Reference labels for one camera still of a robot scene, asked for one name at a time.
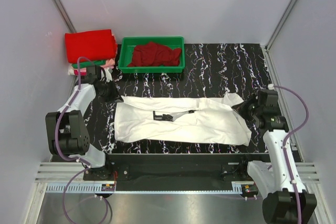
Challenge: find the white printed t-shirt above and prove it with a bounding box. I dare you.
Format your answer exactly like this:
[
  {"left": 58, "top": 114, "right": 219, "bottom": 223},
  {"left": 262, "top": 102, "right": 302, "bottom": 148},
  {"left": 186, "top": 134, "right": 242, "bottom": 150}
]
[{"left": 114, "top": 93, "right": 251, "bottom": 146}]

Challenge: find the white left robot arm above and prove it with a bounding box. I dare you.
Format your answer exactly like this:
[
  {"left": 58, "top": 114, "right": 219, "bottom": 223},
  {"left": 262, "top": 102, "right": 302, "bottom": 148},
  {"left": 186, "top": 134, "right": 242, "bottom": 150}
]
[{"left": 45, "top": 80, "right": 123, "bottom": 180}]

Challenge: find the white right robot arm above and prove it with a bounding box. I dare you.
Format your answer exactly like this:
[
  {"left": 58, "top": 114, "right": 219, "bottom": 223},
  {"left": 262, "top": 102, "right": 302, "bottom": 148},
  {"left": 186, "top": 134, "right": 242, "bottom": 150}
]
[{"left": 232, "top": 90, "right": 317, "bottom": 223}]

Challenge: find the green folded t-shirt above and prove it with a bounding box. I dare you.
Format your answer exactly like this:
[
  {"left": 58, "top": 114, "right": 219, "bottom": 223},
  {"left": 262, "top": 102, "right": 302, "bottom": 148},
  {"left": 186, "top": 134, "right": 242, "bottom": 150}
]
[{"left": 79, "top": 60, "right": 106, "bottom": 69}]

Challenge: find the green plastic bin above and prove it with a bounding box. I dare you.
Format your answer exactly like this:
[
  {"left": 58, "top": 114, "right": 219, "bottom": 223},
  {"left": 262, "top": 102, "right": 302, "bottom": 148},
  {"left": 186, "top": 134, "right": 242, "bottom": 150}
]
[{"left": 118, "top": 36, "right": 185, "bottom": 73}]

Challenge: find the red folded t-shirt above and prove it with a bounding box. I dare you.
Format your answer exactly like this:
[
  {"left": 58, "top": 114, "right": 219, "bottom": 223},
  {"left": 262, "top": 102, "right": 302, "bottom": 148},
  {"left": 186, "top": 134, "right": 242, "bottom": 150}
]
[{"left": 64, "top": 29, "right": 118, "bottom": 63}]

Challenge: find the dark red crumpled t-shirt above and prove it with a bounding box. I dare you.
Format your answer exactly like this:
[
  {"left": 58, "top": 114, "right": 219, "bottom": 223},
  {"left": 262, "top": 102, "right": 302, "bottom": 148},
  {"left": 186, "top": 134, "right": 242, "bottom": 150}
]
[{"left": 128, "top": 42, "right": 182, "bottom": 67}]

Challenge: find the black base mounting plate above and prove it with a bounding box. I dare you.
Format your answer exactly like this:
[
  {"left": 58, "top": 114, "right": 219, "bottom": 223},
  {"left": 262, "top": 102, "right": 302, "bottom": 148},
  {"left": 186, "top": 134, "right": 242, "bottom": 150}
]
[{"left": 83, "top": 154, "right": 269, "bottom": 188}]

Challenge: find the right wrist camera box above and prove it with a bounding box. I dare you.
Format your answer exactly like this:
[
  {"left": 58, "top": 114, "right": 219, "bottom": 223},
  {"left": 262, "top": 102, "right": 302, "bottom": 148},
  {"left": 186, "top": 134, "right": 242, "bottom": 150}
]
[{"left": 257, "top": 90, "right": 278, "bottom": 107}]

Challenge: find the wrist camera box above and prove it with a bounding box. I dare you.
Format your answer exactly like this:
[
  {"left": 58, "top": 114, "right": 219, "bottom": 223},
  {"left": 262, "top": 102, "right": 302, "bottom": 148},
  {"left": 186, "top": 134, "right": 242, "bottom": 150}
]
[
  {"left": 257, "top": 90, "right": 278, "bottom": 107},
  {"left": 83, "top": 65, "right": 107, "bottom": 84}
]

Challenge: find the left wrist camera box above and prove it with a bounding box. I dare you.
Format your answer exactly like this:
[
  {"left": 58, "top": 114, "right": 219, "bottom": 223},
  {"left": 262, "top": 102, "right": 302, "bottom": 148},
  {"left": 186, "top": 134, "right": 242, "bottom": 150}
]
[{"left": 83, "top": 65, "right": 107, "bottom": 84}]

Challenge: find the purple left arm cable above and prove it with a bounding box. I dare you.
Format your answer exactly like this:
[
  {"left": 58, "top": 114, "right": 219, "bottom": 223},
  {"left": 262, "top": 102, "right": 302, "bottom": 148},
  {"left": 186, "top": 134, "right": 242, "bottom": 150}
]
[{"left": 54, "top": 56, "right": 113, "bottom": 223}]

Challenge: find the aluminium frame rail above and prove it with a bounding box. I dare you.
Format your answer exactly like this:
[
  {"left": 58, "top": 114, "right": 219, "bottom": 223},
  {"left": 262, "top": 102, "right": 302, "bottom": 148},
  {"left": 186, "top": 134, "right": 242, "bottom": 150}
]
[{"left": 35, "top": 162, "right": 319, "bottom": 184}]

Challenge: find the white slotted cable duct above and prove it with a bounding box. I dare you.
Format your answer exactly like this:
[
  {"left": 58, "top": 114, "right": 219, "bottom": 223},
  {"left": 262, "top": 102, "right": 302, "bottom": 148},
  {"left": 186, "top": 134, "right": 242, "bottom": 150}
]
[{"left": 46, "top": 183, "right": 242, "bottom": 194}]

